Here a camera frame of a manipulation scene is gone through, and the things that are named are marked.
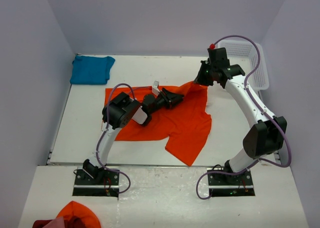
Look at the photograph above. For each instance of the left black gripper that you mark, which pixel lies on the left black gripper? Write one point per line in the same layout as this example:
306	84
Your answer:
174	99

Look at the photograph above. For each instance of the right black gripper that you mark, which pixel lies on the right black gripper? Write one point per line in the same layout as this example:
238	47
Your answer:
200	79

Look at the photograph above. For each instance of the orange t shirt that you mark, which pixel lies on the orange t shirt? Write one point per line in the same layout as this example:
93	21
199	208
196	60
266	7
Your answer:
187	126

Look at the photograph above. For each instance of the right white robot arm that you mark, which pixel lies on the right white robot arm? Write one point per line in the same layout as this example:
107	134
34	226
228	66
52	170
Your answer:
266	130

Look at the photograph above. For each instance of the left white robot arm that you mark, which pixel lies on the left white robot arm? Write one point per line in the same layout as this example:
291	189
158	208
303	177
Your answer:
117	113

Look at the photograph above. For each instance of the white plastic basket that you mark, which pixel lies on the white plastic basket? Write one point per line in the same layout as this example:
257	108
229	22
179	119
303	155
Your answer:
243	53

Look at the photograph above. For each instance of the folded blue t shirt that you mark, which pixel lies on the folded blue t shirt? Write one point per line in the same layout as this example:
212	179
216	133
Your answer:
89	70

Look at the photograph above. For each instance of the orange cloth in pile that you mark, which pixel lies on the orange cloth in pile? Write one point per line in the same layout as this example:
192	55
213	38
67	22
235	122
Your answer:
75	214

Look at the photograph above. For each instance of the pink cloth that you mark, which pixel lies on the pink cloth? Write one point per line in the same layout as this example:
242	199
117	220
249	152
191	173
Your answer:
56	223

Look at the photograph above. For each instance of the dark red cloth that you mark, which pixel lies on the dark red cloth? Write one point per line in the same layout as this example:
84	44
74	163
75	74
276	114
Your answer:
44	224

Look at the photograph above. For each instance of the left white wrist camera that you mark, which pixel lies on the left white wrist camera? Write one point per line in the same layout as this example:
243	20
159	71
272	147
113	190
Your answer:
155	88

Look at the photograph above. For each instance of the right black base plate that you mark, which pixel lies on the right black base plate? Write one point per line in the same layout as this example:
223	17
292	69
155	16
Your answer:
231	186

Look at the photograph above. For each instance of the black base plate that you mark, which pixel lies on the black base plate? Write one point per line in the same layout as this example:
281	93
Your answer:
106	184
231	186

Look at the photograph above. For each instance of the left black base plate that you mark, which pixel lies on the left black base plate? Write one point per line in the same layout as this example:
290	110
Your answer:
106	184

